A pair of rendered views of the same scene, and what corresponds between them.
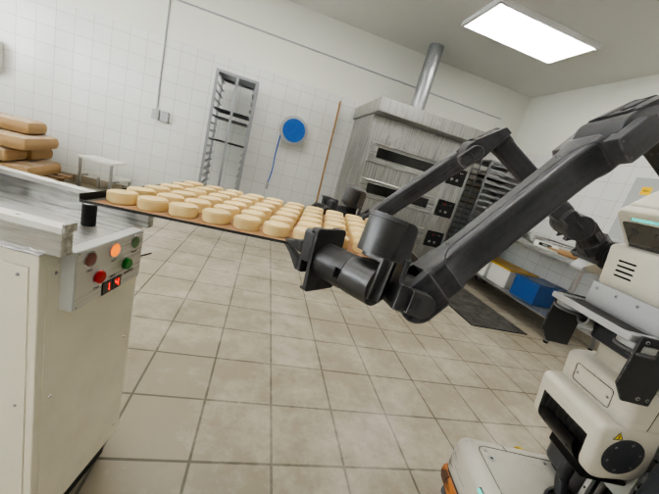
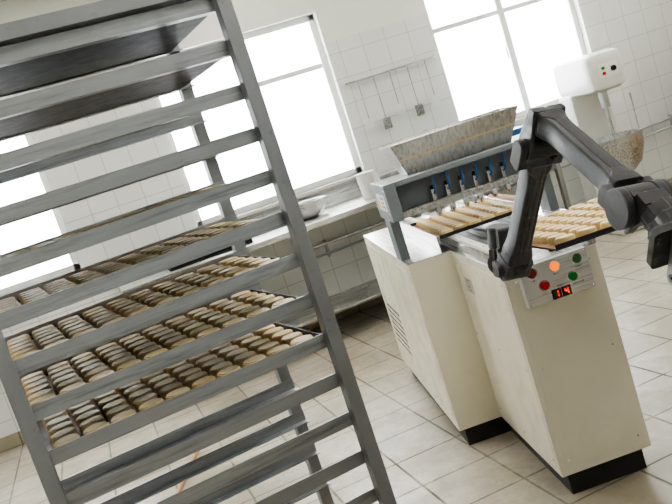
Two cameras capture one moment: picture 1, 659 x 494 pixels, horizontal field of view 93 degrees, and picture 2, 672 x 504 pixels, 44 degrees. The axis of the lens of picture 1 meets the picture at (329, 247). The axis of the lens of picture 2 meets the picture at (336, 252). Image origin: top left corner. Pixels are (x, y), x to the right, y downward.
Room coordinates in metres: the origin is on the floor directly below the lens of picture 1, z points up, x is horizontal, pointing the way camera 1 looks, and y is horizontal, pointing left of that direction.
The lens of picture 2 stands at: (-0.01, -2.20, 1.47)
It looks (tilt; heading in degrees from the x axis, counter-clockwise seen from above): 8 degrees down; 89
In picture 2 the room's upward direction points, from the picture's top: 18 degrees counter-clockwise
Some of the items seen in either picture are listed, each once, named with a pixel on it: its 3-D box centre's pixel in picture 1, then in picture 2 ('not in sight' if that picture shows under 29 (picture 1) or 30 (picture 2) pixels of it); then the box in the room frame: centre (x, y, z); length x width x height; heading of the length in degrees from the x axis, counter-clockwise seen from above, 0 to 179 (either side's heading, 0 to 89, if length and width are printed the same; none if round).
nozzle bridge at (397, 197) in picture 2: not in sight; (466, 196); (0.66, 1.38, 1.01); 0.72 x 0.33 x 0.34; 3
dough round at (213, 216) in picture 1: (216, 216); not in sight; (0.57, 0.22, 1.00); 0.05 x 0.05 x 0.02
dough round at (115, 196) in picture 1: (123, 197); not in sight; (0.55, 0.39, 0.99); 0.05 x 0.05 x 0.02
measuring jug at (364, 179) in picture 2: not in sight; (370, 184); (0.48, 3.98, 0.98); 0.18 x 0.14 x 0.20; 145
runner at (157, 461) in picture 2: not in sight; (209, 435); (-0.34, -0.56, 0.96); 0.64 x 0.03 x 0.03; 21
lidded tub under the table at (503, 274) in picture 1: (511, 276); not in sight; (4.18, -2.46, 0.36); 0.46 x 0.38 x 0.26; 105
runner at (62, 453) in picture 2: not in sight; (194, 394); (-0.34, -0.56, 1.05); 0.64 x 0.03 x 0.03; 21
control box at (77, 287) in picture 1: (106, 264); (555, 277); (0.70, 0.52, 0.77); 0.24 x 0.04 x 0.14; 3
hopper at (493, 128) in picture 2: not in sight; (450, 142); (0.66, 1.38, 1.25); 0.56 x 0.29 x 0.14; 3
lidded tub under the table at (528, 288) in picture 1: (537, 291); not in sight; (3.75, -2.58, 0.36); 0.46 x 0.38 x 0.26; 106
